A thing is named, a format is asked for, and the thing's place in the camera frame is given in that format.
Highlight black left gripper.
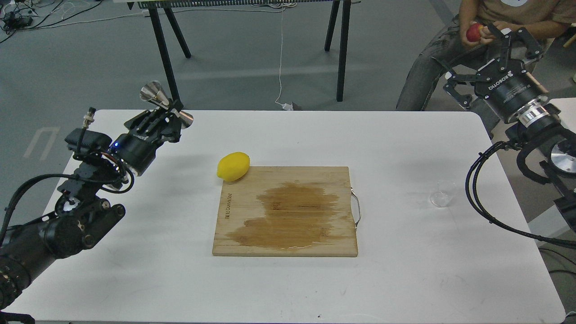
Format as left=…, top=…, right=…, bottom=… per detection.
left=112, top=108, right=181, bottom=176

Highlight tangled floor cables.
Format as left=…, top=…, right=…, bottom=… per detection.
left=0, top=0, right=144, bottom=43

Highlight yellow lemon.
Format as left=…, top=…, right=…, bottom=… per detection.
left=216, top=152, right=250, bottom=182

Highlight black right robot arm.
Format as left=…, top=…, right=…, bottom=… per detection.
left=444, top=24, right=576, bottom=249

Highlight red apple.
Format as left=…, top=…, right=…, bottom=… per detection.
left=466, top=23, right=484, bottom=43

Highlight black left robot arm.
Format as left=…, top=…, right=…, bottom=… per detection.
left=1, top=107, right=194, bottom=309

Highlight white side table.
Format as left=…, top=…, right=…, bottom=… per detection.
left=549, top=98, right=576, bottom=133

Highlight wooden cutting board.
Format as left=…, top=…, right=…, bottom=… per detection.
left=212, top=166, right=359, bottom=257

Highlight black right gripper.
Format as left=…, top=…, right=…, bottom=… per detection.
left=444, top=24, right=549, bottom=124

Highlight seated person in brown shirt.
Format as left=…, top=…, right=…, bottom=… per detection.
left=396, top=0, right=576, bottom=111

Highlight black-legged background table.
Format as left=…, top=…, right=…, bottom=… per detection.
left=127, top=0, right=360, bottom=110

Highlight steel double jigger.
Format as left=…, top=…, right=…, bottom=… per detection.
left=139, top=81, right=194, bottom=129

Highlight white hanging cable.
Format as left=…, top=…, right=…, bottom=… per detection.
left=274, top=7, right=294, bottom=111

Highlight small clear glass cup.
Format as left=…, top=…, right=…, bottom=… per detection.
left=429, top=180, right=456, bottom=207

